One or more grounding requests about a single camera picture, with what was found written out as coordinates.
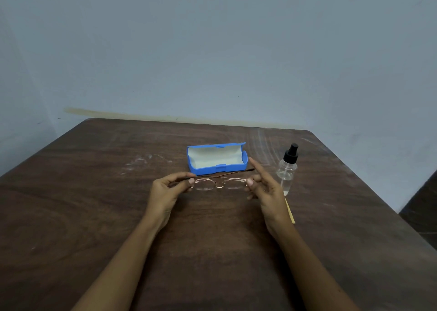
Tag person's right hand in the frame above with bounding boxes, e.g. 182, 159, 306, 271
244, 157, 297, 237

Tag person's left hand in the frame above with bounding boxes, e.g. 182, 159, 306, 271
146, 172, 197, 232

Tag yellow cleaning cloth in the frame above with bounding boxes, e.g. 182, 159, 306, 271
284, 198, 297, 225

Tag clear spray bottle black cap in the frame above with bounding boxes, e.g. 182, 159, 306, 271
275, 143, 300, 197

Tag metal-framed eyeglasses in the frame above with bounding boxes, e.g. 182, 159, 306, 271
177, 168, 256, 191

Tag blue glasses case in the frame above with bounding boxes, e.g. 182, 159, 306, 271
187, 141, 249, 177

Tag person's right forearm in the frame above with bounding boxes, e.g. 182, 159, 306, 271
274, 225, 361, 311

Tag person's left forearm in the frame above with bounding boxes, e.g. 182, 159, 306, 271
71, 218, 161, 311

